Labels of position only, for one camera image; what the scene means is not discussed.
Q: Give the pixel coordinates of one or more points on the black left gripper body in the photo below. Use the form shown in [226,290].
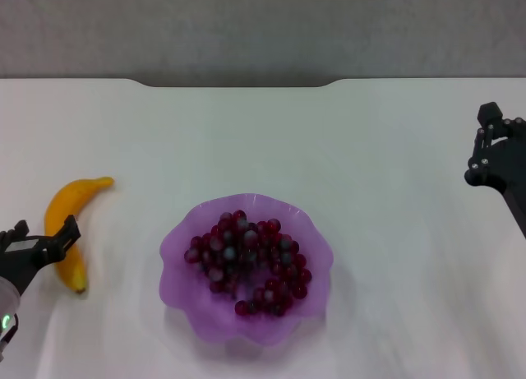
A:
[20,264]

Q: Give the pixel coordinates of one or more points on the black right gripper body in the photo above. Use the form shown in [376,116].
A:
[509,169]

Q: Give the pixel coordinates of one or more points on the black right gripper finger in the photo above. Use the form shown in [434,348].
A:
[490,115]
[518,127]

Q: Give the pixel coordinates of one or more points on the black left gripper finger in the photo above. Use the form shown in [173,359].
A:
[14,232]
[61,243]

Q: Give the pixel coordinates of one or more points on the yellow banana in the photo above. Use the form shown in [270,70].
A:
[65,198]

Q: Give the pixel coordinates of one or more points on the dark red grape bunch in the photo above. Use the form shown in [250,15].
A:
[246,255]

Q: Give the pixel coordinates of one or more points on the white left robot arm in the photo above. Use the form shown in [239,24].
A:
[6,301]

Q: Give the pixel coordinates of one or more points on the purple wavy plastic plate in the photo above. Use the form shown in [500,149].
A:
[185,297]

